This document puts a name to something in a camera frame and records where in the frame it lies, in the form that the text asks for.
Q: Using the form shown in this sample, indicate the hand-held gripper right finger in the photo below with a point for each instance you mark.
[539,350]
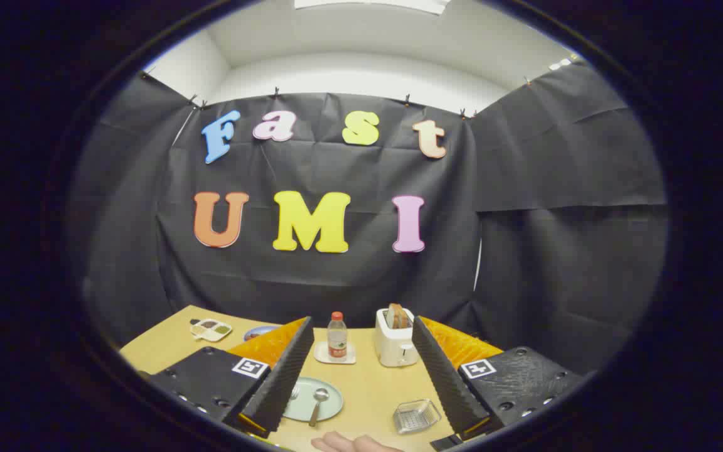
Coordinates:
[446,383]

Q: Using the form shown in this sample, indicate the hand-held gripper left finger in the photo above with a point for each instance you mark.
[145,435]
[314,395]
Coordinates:
[283,383]

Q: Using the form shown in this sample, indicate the white square coaster tray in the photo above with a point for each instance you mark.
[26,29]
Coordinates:
[320,358]

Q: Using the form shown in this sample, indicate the light green round plate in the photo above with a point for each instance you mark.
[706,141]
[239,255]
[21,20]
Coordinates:
[330,405]

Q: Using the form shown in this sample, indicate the blue oval plate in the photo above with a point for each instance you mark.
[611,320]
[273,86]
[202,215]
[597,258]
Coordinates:
[260,331]

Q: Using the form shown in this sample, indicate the small black box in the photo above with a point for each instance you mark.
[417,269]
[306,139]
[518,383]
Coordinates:
[446,442]

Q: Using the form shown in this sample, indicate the white toaster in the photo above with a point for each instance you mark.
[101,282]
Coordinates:
[395,351]

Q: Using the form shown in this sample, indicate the clear plastic water bottle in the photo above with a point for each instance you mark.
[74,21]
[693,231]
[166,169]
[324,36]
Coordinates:
[337,339]

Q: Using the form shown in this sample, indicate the toasted bread slice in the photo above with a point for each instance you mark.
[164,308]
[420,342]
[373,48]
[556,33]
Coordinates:
[393,316]
[403,317]

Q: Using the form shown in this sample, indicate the white divided sauce dish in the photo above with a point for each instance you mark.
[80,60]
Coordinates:
[211,330]

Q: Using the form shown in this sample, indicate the black backdrop cloth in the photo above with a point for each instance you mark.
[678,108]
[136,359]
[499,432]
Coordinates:
[336,276]

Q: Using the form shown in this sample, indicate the ceiling light panel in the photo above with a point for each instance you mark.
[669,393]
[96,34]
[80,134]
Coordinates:
[368,5]

